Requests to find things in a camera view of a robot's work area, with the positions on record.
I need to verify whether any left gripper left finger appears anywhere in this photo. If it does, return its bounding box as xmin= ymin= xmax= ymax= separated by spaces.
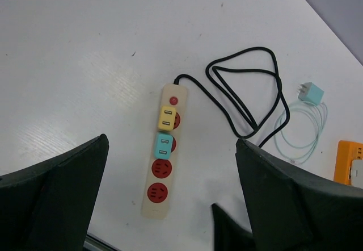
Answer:
xmin=1 ymin=134 xmax=109 ymax=250

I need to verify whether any light teal usb cable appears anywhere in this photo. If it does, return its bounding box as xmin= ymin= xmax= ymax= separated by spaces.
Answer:
xmin=273 ymin=100 xmax=328 ymax=165

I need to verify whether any light teal charger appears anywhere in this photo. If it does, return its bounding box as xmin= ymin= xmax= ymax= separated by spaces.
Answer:
xmin=298 ymin=82 xmax=324 ymax=106

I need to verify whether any yellow olive charger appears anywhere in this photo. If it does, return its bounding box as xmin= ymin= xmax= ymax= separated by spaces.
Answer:
xmin=157 ymin=106 xmax=176 ymax=132

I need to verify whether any beige red power strip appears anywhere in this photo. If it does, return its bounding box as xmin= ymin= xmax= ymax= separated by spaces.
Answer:
xmin=141 ymin=83 xmax=188 ymax=220

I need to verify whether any dark teal charger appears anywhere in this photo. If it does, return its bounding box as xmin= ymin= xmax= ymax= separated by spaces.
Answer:
xmin=154 ymin=132 xmax=174 ymax=160

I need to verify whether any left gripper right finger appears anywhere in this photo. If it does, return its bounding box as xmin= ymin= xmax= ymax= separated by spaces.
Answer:
xmin=235 ymin=139 xmax=362 ymax=250

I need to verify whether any white dual usb charger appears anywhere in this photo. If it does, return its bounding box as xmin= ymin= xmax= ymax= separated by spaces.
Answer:
xmin=349 ymin=159 xmax=363 ymax=189

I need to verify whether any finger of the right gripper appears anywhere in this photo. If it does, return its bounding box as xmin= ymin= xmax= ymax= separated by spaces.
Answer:
xmin=211 ymin=203 xmax=255 ymax=251

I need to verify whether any orange power strip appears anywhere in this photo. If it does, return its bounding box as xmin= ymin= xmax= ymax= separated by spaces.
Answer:
xmin=334 ymin=140 xmax=362 ymax=186

